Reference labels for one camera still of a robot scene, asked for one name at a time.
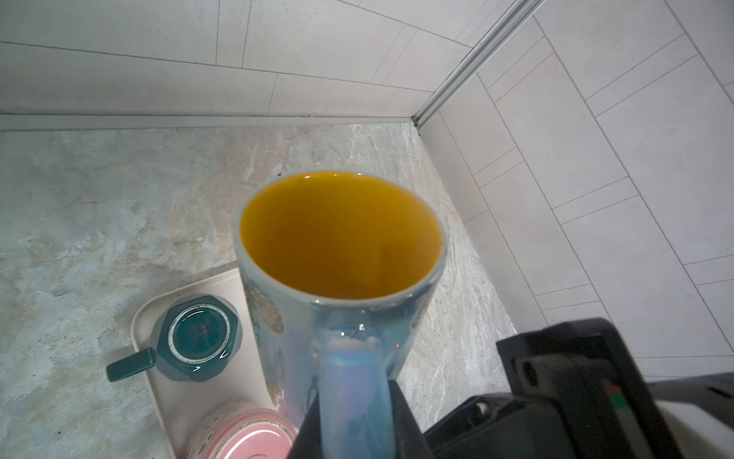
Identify beige rectangular tray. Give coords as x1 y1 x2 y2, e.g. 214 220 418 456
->
130 263 274 458

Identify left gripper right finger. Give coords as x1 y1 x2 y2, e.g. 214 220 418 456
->
388 381 434 459

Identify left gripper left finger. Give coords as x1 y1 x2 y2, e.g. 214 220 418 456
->
287 396 321 459

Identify blue butterfly mug yellow inside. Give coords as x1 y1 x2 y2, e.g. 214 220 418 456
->
234 170 447 458

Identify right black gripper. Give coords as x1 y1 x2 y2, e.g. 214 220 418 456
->
425 319 682 458

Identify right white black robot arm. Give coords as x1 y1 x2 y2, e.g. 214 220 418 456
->
425 319 733 458

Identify pink mug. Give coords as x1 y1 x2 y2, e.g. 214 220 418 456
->
185 400 296 458

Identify dark green mug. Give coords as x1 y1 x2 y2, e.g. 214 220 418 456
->
106 295 242 383

